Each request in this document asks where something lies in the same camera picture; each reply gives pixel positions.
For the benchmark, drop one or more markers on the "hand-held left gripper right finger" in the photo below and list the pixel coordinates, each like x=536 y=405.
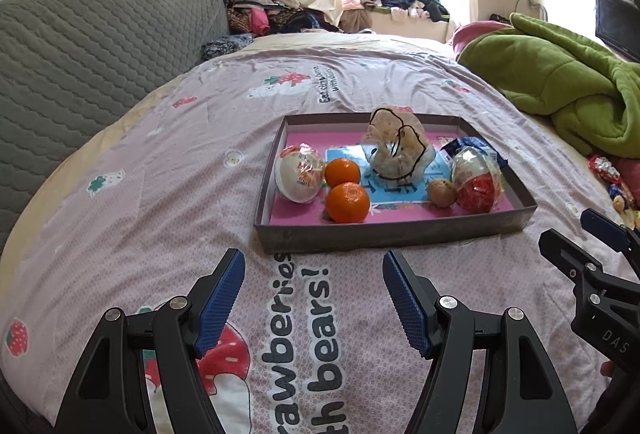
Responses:
x=407 y=301

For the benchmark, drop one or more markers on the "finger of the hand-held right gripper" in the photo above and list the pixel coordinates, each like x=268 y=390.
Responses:
x=600 y=224
x=560 y=251

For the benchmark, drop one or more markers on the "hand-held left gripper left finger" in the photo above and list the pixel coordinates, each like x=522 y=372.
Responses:
x=220 y=299

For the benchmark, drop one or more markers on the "grey cardboard box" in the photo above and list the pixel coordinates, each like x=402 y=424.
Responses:
x=380 y=236

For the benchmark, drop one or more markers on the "red toy egg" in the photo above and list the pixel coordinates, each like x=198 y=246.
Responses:
x=475 y=186

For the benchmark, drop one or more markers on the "orange tangerine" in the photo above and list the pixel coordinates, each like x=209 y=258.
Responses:
x=348 y=209
x=342 y=172

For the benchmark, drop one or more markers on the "brown walnut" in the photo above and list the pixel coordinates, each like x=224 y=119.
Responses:
x=442 y=194

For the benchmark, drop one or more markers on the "white toy egg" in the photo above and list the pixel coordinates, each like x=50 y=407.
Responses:
x=297 y=179

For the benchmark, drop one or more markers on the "blue snack packet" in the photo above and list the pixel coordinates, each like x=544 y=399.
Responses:
x=452 y=146

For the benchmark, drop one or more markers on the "beige black-trimmed scrunchie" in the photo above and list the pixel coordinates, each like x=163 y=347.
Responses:
x=395 y=148

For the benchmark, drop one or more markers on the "small toy figure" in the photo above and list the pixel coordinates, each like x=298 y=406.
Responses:
x=622 y=199

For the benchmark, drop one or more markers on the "red white candy wrapper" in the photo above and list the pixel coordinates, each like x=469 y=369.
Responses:
x=604 y=169

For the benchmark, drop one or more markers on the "pink blanket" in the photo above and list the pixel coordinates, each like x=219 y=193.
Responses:
x=631 y=166

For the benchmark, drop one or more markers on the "pink workbook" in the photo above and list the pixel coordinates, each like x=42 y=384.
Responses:
x=410 y=209

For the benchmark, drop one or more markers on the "pink strawberry bear bedsheet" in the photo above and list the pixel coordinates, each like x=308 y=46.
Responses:
x=175 y=163

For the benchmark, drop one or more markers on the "green fleece blanket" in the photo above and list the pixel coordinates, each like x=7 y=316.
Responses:
x=565 y=73

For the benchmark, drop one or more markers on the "black television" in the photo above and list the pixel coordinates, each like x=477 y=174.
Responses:
x=617 y=26

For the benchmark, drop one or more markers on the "pink pillow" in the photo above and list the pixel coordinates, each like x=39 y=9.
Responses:
x=472 y=38

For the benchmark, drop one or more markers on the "white electric fan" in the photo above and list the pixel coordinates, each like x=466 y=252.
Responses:
x=530 y=6

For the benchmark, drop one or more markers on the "dark floral cloth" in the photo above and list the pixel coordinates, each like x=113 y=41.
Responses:
x=225 y=46

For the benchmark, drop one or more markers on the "grey quilted headboard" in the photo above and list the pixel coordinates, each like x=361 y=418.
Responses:
x=90 y=63

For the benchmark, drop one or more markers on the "beige window bench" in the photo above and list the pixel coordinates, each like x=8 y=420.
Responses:
x=360 y=21

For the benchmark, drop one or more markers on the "pile of mixed clothes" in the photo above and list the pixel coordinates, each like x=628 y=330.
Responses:
x=270 y=3

